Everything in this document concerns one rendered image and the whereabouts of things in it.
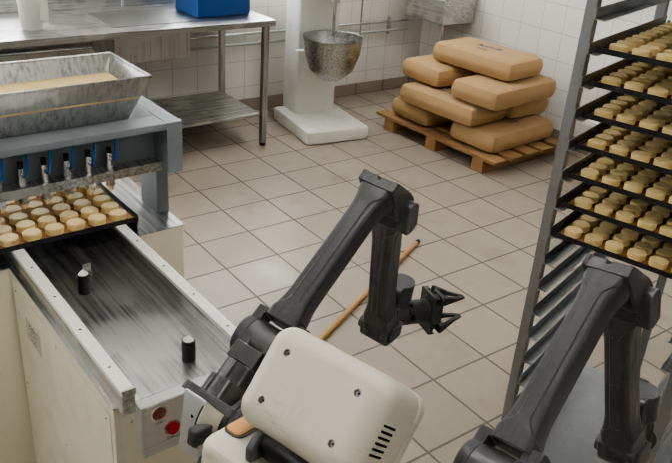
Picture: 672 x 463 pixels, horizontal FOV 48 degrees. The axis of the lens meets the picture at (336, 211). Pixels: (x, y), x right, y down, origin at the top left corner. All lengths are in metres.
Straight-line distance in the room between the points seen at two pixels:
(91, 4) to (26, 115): 3.22
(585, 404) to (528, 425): 1.91
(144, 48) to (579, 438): 3.37
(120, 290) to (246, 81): 4.10
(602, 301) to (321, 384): 0.44
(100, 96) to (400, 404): 1.43
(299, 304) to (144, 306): 0.79
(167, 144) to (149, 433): 0.90
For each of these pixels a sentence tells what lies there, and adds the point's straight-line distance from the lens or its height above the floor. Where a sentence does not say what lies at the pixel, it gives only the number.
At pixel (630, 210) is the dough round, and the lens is 2.32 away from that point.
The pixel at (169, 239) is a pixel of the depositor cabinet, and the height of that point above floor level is 0.80.
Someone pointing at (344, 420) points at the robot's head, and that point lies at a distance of 1.02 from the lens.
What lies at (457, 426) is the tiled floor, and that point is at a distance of 3.02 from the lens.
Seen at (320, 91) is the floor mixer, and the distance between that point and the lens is 5.81.
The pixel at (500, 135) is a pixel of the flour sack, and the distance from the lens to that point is 5.29.
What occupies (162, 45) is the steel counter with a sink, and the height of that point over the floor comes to 0.75.
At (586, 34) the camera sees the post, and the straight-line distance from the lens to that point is 2.14.
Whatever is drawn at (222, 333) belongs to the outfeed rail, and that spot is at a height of 0.88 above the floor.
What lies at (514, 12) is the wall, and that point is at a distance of 6.27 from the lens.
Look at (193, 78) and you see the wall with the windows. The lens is 5.83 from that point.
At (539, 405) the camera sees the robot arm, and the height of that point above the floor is 1.25.
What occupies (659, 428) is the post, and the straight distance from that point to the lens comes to 2.47.
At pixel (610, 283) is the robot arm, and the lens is 1.21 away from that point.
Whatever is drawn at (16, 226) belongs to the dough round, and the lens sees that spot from 2.31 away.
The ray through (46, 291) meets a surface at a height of 0.90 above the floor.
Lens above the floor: 1.94
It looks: 26 degrees down
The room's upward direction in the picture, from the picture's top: 4 degrees clockwise
